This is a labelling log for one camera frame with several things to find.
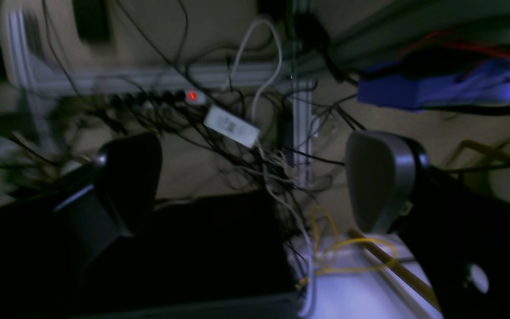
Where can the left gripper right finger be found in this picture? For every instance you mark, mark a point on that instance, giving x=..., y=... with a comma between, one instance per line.
x=460, y=239

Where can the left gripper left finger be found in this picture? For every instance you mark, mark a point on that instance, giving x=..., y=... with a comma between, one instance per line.
x=48, y=240

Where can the white power adapter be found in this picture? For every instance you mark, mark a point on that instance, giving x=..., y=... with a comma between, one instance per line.
x=232, y=127

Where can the black power strip with cables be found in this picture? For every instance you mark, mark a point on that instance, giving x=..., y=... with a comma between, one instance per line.
x=149, y=100

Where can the aluminium frame bracket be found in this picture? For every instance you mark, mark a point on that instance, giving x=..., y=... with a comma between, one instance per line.
x=34, y=57

